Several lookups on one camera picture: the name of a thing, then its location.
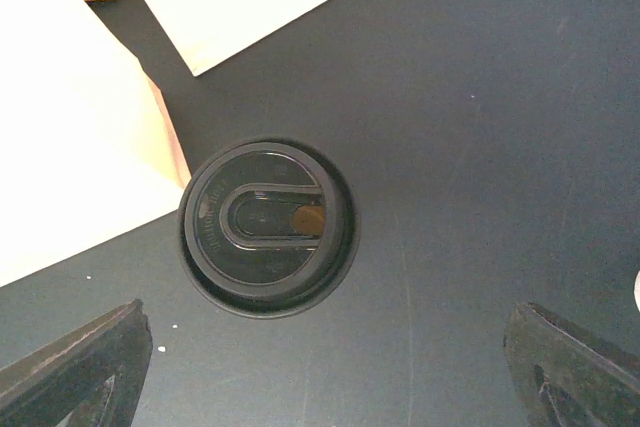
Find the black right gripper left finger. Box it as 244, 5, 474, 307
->
1, 299, 153, 426

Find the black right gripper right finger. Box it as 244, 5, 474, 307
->
503, 303, 639, 426

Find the black coffee cup lid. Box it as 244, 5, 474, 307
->
177, 137, 360, 319

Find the beige kraft paper bag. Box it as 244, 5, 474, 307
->
1, 0, 191, 284

